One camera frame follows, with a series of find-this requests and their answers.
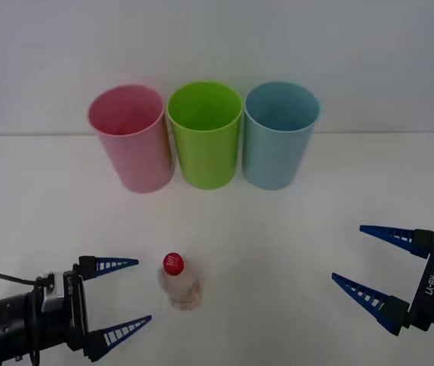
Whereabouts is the pink plastic bin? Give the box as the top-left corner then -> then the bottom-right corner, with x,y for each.
88,84 -> 175,194

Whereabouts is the clear bottle with red cap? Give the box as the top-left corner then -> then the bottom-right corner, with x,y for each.
156,251 -> 207,312

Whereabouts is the yellow-green plastic bin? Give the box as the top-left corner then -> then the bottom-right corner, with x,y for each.
166,79 -> 245,191

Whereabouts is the pale blue plastic bin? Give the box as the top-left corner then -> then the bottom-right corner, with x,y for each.
241,81 -> 323,191

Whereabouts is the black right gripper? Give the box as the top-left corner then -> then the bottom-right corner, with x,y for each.
330,224 -> 434,337

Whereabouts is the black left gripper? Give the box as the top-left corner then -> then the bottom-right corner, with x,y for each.
32,255 -> 153,364

